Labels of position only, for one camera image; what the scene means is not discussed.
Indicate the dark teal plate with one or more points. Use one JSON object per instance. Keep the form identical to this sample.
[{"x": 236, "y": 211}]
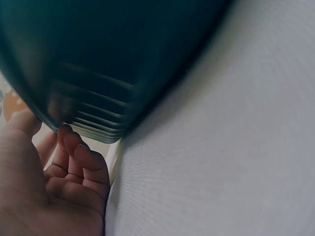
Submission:
[{"x": 103, "y": 37}]

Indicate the stack of teal plastic plates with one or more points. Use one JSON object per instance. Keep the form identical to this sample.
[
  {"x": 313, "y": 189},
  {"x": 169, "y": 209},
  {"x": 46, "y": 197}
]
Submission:
[{"x": 103, "y": 123}]

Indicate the person's left hand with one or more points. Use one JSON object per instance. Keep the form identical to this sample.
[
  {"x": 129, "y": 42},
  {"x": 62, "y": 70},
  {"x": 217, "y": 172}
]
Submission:
[{"x": 27, "y": 186}]

